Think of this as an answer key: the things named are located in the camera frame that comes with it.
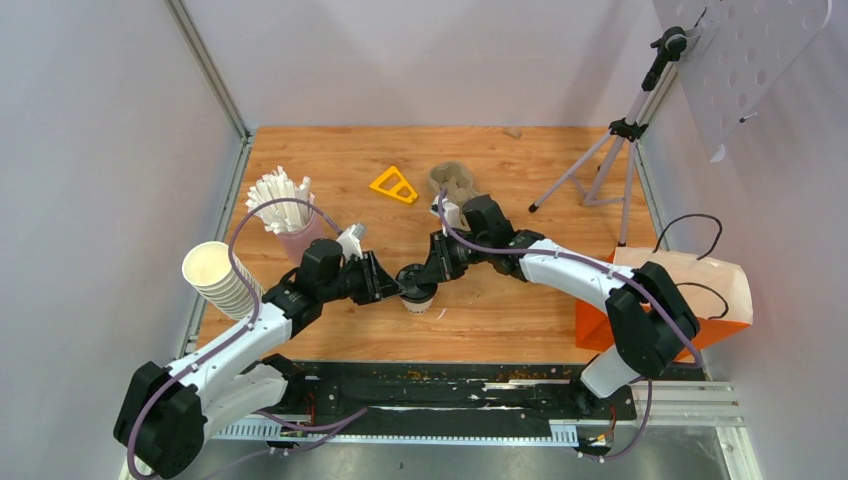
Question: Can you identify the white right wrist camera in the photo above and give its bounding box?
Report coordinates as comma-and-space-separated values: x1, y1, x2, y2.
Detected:
430, 198, 465, 230

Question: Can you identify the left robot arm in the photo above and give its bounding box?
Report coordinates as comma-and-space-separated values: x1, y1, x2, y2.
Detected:
113, 239, 405, 479

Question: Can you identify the white paper coffee cup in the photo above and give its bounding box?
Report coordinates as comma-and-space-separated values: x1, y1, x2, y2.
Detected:
401, 296, 433, 315

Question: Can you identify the white perforated board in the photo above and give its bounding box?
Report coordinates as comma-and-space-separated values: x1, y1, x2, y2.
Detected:
653, 0, 833, 162

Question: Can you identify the cardboard cup carrier stack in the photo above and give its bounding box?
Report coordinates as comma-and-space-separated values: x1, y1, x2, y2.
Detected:
427, 161, 482, 207

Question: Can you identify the yellow plastic triangle piece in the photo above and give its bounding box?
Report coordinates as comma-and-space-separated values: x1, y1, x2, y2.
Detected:
369, 166, 419, 205

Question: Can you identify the pink cup of straws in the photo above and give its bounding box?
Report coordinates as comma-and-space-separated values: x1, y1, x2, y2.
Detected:
245, 166, 324, 265

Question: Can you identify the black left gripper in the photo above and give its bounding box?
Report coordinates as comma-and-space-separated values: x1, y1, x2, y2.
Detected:
321, 251, 406, 307

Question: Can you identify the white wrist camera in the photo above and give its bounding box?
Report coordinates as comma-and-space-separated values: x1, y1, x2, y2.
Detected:
430, 198, 465, 230
336, 223, 367, 260

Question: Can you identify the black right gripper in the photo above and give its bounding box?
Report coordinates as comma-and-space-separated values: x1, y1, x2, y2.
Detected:
417, 229, 490, 286

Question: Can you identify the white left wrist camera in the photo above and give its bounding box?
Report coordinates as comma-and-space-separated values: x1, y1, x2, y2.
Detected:
336, 223, 367, 260

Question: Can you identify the stack of white paper cups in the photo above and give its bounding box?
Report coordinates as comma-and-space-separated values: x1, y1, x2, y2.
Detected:
182, 241, 265, 321

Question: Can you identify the black plastic cup lid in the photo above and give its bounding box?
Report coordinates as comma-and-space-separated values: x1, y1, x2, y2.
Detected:
395, 263, 438, 304

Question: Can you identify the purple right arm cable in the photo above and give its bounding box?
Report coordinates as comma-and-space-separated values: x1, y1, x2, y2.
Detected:
437, 188, 706, 370

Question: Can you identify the orange and white paper bag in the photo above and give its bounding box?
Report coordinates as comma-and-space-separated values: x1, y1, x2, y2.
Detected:
575, 246, 754, 352

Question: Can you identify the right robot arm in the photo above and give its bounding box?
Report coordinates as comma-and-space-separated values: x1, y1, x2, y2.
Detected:
412, 192, 703, 418

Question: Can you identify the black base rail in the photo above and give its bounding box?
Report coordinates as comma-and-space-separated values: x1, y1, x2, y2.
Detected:
198, 358, 664, 446

